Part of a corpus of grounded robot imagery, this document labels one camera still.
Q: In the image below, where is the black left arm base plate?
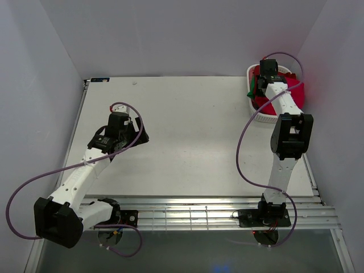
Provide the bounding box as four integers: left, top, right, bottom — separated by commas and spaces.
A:
115, 210, 139, 228

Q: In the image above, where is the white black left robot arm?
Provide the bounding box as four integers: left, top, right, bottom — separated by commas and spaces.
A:
34, 106, 148, 248

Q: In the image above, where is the white plastic laundry basket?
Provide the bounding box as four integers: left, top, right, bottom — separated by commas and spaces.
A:
246, 64, 291, 123

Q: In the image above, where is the blue label sticker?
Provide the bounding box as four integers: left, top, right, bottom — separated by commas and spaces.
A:
90, 77, 110, 82

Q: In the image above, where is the bright red t shirt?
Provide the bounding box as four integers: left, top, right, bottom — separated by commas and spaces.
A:
251, 76, 303, 117

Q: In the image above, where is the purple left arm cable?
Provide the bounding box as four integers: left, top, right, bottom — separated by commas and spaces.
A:
5, 102, 143, 258

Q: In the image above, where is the green t shirt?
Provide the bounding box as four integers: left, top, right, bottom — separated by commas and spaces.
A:
247, 76, 255, 100

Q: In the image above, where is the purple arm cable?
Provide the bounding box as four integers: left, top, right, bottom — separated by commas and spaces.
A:
227, 52, 304, 248
5, 102, 143, 258

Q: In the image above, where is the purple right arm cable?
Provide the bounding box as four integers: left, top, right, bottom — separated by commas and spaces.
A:
227, 52, 304, 248

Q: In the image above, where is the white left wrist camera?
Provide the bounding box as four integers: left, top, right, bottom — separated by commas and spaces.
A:
111, 105, 130, 115

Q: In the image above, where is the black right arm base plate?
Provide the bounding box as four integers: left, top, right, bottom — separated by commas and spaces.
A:
237, 209, 291, 228

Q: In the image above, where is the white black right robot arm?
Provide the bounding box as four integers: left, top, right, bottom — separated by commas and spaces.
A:
257, 59, 313, 227

